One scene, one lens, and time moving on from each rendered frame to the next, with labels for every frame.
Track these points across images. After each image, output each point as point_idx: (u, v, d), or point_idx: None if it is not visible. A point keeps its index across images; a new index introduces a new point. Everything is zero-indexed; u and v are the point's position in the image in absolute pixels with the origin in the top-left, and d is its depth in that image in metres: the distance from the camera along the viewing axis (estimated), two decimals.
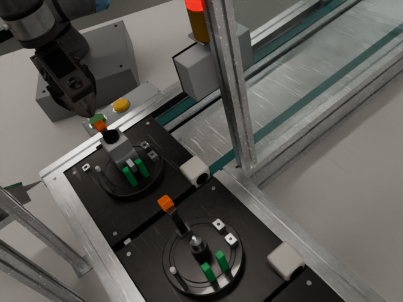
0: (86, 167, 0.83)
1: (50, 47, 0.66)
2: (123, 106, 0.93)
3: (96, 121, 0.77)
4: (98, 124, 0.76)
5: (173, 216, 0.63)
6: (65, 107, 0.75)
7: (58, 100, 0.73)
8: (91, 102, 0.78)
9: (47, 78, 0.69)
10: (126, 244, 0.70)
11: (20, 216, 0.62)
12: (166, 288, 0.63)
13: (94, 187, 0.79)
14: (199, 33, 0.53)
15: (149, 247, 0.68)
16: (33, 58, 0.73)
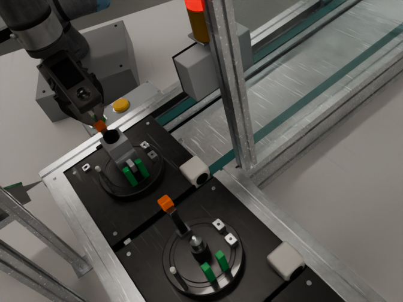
0: (86, 167, 0.83)
1: (58, 56, 0.65)
2: (123, 106, 0.93)
3: (96, 121, 0.77)
4: (98, 124, 0.76)
5: (173, 216, 0.63)
6: (72, 116, 0.73)
7: (65, 110, 0.72)
8: (98, 111, 0.76)
9: (54, 88, 0.68)
10: (126, 244, 0.70)
11: (20, 216, 0.62)
12: (166, 288, 0.63)
13: (94, 187, 0.79)
14: (199, 33, 0.53)
15: (149, 247, 0.68)
16: (40, 66, 0.71)
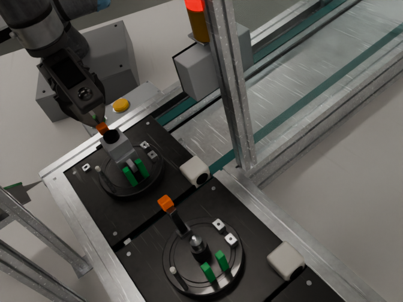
0: (86, 167, 0.83)
1: (59, 55, 0.63)
2: (123, 106, 0.93)
3: (99, 124, 0.76)
4: (102, 128, 0.75)
5: (173, 216, 0.63)
6: (73, 117, 0.72)
7: (66, 111, 0.70)
8: (100, 111, 0.74)
9: (55, 88, 0.66)
10: (126, 244, 0.70)
11: (20, 216, 0.62)
12: (166, 288, 0.63)
13: (94, 187, 0.79)
14: (199, 33, 0.53)
15: (149, 247, 0.68)
16: (40, 66, 0.69)
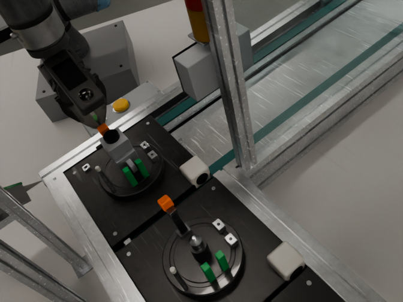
0: (86, 167, 0.83)
1: (60, 56, 0.62)
2: (123, 106, 0.93)
3: (100, 125, 0.75)
4: (103, 130, 0.74)
5: (173, 216, 0.63)
6: (74, 118, 0.71)
7: (67, 112, 0.69)
8: (101, 112, 0.74)
9: (56, 89, 0.65)
10: (126, 244, 0.70)
11: (20, 216, 0.62)
12: (166, 288, 0.63)
13: (94, 187, 0.79)
14: (199, 33, 0.53)
15: (149, 247, 0.68)
16: (41, 67, 0.69)
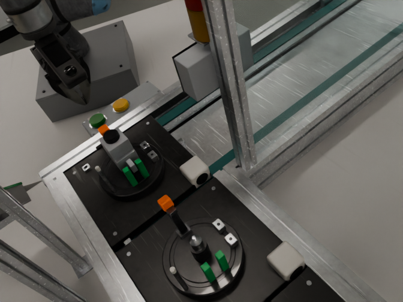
0: (86, 167, 0.83)
1: (48, 39, 0.73)
2: (123, 106, 0.93)
3: (101, 126, 0.75)
4: (104, 131, 0.74)
5: (173, 216, 0.63)
6: (62, 94, 0.82)
7: (56, 88, 0.80)
8: (86, 90, 0.85)
9: (45, 68, 0.77)
10: (126, 244, 0.70)
11: (20, 216, 0.62)
12: (166, 288, 0.63)
13: (94, 187, 0.79)
14: (199, 33, 0.53)
15: (149, 247, 0.68)
16: (33, 50, 0.80)
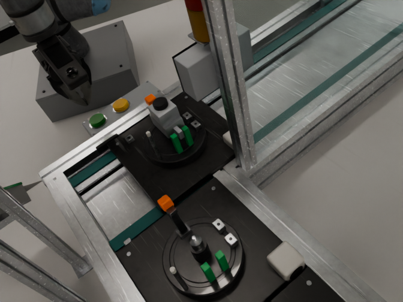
0: (128, 138, 0.86)
1: (50, 41, 0.75)
2: (123, 106, 0.93)
3: (147, 96, 0.78)
4: (152, 100, 0.77)
5: (173, 216, 0.63)
6: (63, 95, 0.83)
7: (57, 89, 0.82)
8: (87, 91, 0.86)
9: (48, 69, 0.78)
10: (126, 244, 0.70)
11: (20, 216, 0.62)
12: (166, 288, 0.63)
13: (138, 156, 0.82)
14: (199, 33, 0.53)
15: (149, 247, 0.68)
16: (35, 51, 0.81)
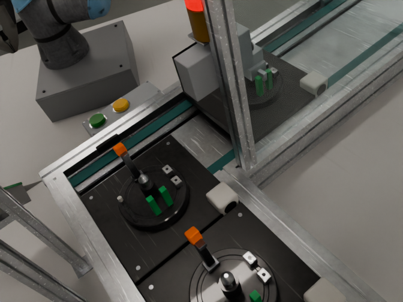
0: None
1: None
2: (123, 106, 0.93)
3: None
4: None
5: (126, 160, 0.73)
6: None
7: None
8: (11, 32, 0.68)
9: None
10: None
11: (20, 216, 0.62)
12: (120, 223, 0.72)
13: (217, 101, 0.88)
14: (199, 33, 0.53)
15: (109, 192, 0.78)
16: None
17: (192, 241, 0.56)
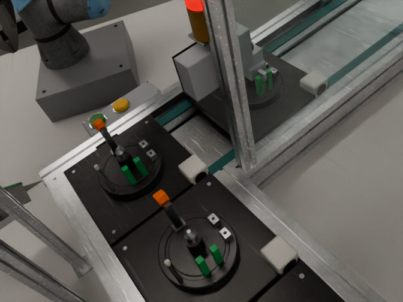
0: None
1: None
2: (123, 106, 0.93)
3: None
4: None
5: (105, 135, 0.78)
6: None
7: None
8: (11, 32, 0.68)
9: None
10: None
11: (20, 216, 0.62)
12: (99, 193, 0.78)
13: (217, 101, 0.88)
14: (199, 33, 0.53)
15: (90, 166, 0.83)
16: None
17: (159, 202, 0.62)
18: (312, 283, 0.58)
